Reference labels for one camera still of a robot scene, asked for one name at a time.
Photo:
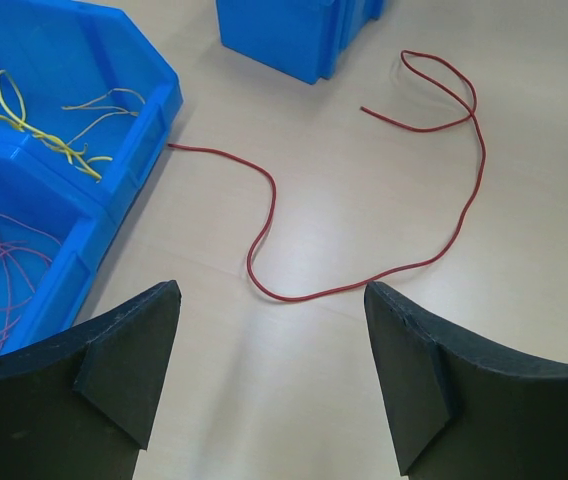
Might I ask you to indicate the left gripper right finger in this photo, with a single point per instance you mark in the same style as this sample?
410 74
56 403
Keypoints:
461 406

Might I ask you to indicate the blue double bin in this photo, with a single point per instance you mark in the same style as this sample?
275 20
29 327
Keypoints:
86 104

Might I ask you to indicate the blue single bin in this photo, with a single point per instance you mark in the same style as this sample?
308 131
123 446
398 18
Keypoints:
303 39

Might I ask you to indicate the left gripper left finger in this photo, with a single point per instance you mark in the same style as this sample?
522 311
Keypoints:
81 404

